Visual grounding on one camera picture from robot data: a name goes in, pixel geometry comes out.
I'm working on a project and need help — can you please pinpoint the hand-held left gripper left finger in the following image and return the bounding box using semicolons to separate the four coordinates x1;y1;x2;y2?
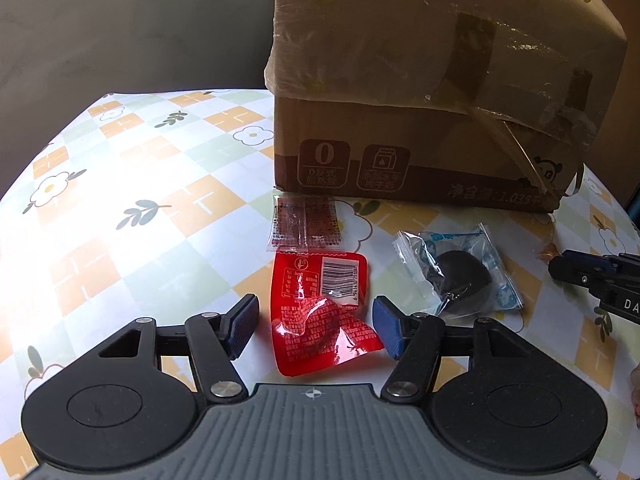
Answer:
87;294;261;404

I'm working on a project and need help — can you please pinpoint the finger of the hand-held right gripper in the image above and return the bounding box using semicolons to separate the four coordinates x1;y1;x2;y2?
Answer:
548;248;640;292

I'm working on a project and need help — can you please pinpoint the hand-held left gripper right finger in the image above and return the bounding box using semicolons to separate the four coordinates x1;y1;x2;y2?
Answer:
372;296;532;404

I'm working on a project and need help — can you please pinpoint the red snack packet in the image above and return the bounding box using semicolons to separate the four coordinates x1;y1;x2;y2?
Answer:
268;252;386;377

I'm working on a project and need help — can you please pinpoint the clear packet with black cookie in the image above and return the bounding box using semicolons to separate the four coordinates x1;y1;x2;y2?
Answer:
392;223;525;322

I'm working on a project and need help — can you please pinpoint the clear red-dotted snack packet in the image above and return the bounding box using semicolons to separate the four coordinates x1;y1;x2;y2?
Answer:
268;196;344;251

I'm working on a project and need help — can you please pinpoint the floral checked tablecloth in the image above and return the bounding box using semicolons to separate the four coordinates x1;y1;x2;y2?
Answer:
0;87;640;480

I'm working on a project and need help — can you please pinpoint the taped cardboard box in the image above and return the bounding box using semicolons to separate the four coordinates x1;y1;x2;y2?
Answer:
263;0;629;214

